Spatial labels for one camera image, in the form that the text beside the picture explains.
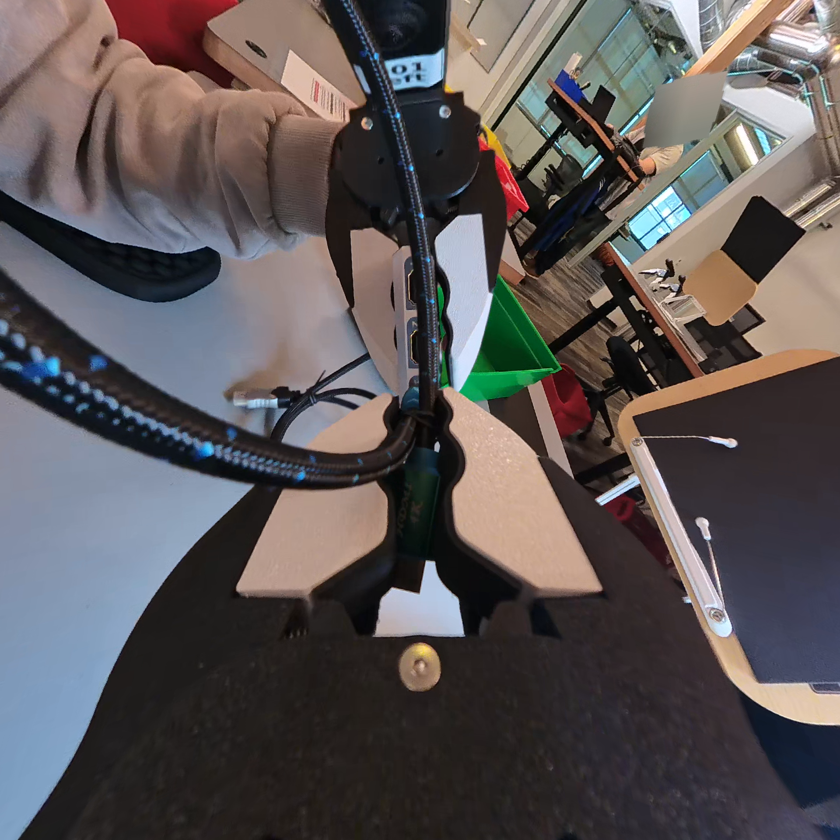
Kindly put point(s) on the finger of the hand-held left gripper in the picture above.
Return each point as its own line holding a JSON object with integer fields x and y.
{"x": 469, "y": 275}
{"x": 371, "y": 282}

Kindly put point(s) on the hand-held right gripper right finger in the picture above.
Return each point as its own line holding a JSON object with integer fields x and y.
{"x": 518, "y": 518}

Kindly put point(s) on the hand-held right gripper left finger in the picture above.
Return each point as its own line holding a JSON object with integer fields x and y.
{"x": 328, "y": 531}

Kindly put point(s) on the silver hdmi port hub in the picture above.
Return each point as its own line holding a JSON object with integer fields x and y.
{"x": 399, "y": 308}

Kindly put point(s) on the green plastic bin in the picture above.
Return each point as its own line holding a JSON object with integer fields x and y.
{"x": 512, "y": 354}

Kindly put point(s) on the person's left forearm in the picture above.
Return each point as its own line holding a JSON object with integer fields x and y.
{"x": 131, "y": 131}

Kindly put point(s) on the white barcode paper sheet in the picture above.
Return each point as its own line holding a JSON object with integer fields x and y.
{"x": 321, "y": 88}

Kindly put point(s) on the red bag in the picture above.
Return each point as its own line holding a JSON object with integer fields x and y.
{"x": 574, "y": 394}
{"x": 623, "y": 510}

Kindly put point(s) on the yellow plastic tray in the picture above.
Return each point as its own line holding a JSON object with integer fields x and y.
{"x": 493, "y": 141}

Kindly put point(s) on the white laptop stand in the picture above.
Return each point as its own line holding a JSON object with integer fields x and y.
{"x": 676, "y": 531}

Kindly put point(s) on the black office chair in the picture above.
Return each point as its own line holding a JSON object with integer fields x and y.
{"x": 620, "y": 361}

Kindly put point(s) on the grey wood-edged table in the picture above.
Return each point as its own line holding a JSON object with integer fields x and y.
{"x": 256, "y": 26}

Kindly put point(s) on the black grey handheld device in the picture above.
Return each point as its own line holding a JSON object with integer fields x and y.
{"x": 651, "y": 272}
{"x": 674, "y": 275}

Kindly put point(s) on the wooden desk with black legs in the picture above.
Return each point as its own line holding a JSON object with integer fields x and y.
{"x": 663, "y": 312}
{"x": 594, "y": 128}

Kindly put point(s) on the clear plastic container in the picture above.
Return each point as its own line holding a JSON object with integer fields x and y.
{"x": 682, "y": 308}

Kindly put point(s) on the black mesh pad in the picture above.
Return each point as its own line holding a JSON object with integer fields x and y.
{"x": 131, "y": 269}

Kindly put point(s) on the silver ventilation duct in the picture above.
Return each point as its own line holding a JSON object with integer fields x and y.
{"x": 787, "y": 39}

